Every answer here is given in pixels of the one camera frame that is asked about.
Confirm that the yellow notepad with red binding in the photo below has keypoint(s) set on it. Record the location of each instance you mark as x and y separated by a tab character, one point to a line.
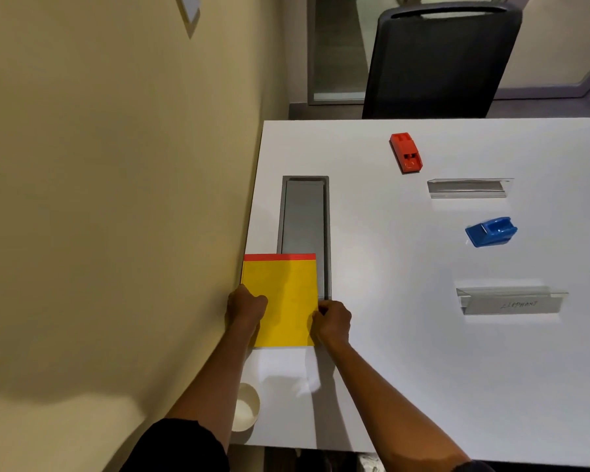
283	300

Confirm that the person's black left sleeve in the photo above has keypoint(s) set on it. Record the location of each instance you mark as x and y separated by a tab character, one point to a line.
177	447

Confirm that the person's right fingers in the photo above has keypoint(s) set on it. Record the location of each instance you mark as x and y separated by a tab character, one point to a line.
320	314

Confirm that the white paper cup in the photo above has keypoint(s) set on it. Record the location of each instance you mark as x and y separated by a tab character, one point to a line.
245	408

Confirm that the black office chair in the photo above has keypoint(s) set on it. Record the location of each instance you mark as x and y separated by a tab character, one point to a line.
440	58

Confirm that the person's right hand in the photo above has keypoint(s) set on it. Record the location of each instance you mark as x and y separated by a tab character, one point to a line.
333	323

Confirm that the empty clear acrylic sign holder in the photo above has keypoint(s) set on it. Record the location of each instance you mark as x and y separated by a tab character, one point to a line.
468	187

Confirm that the person's left forearm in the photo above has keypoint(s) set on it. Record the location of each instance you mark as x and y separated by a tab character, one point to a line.
215	376

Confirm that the person's left fingers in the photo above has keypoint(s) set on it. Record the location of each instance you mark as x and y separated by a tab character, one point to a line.
258	305

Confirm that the person's left hand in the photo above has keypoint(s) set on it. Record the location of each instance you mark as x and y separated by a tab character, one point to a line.
244	306

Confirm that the clear sign holder with label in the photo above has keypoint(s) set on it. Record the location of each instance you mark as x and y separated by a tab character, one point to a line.
511	301

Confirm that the person's right forearm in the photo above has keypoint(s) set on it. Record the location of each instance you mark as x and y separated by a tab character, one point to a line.
388	410

